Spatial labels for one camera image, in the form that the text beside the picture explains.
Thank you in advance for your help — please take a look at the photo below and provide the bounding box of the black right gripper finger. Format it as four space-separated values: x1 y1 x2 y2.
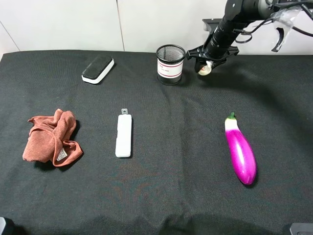
210 59 226 70

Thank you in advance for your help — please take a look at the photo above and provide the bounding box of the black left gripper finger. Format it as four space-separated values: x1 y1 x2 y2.
194 58 207 72

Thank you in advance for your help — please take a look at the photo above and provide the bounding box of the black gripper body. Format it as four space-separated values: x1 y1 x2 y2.
186 46 239 61

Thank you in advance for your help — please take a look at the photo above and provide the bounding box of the white garlic bulb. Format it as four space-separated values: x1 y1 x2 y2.
198 61 212 76

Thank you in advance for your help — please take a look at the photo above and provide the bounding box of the grey robot base right corner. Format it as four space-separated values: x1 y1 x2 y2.
290 223 313 235

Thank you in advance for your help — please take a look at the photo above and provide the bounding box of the grey robot base left corner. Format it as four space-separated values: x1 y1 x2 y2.
0 217 15 235

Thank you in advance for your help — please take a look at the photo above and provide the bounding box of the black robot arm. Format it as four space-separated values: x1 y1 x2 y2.
186 0 313 76

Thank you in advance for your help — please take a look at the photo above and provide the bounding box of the black mesh pen holder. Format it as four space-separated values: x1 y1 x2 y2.
156 44 186 86

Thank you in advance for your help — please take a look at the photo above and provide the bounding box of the purple toy eggplant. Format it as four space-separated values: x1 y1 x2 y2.
224 112 257 185

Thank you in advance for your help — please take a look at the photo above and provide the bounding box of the black and white board eraser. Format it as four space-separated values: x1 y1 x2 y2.
81 56 115 85

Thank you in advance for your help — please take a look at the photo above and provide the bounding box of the white rectangular plastic case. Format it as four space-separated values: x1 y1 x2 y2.
115 108 132 158

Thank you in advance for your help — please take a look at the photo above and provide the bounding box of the black tablecloth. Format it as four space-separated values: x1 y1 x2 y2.
0 50 313 235

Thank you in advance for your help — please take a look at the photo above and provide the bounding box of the rust orange cloth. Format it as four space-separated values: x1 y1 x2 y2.
22 109 83 167

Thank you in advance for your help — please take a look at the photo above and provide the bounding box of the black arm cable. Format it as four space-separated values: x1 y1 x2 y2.
233 0 313 52

